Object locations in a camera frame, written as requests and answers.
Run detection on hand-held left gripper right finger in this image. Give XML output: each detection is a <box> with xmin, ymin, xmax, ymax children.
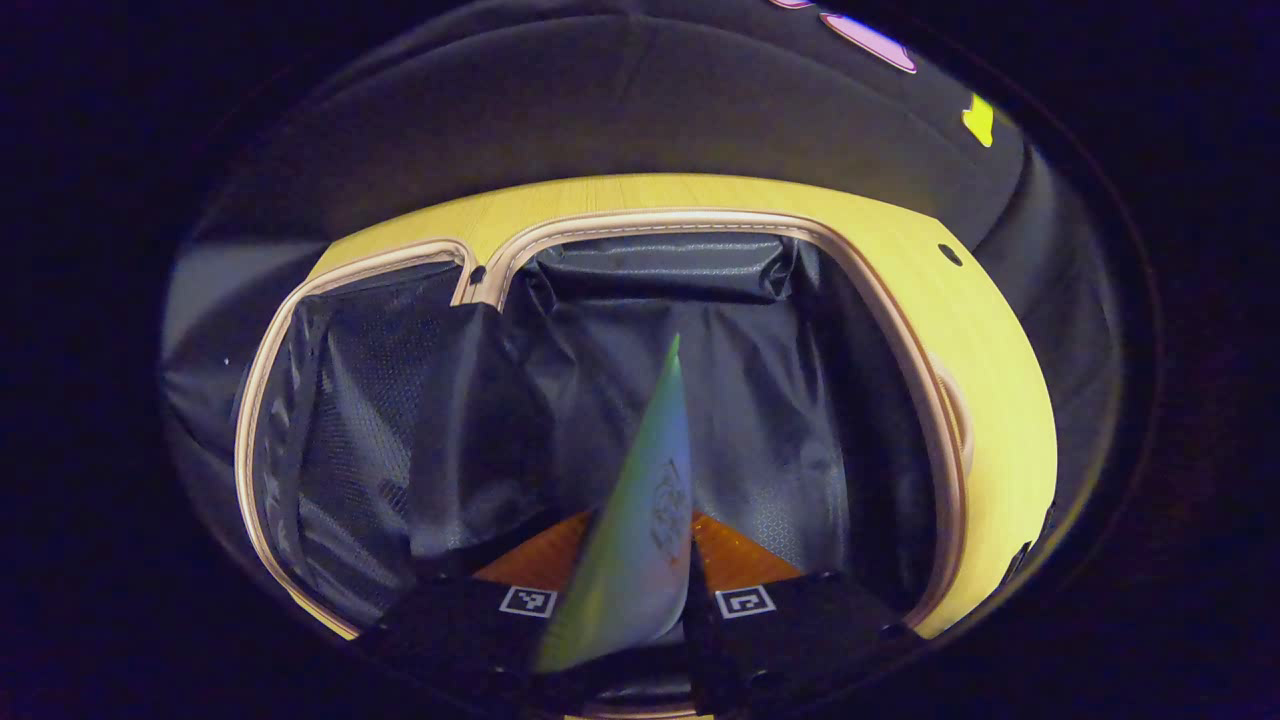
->
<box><xmin>685</xmin><ymin>512</ymin><xmax>911</xmax><ymax>716</ymax></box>

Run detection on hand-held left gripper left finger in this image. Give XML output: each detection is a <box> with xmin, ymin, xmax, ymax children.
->
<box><xmin>358</xmin><ymin>512</ymin><xmax>601</xmax><ymax>703</ymax></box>

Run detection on white green skin care tube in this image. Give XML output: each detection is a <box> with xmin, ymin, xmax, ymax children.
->
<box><xmin>535</xmin><ymin>333</ymin><xmax>696</xmax><ymax>673</ymax></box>

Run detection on pink suitcase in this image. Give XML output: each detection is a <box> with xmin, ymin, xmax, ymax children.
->
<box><xmin>233</xmin><ymin>208</ymin><xmax>979</xmax><ymax>641</ymax></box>

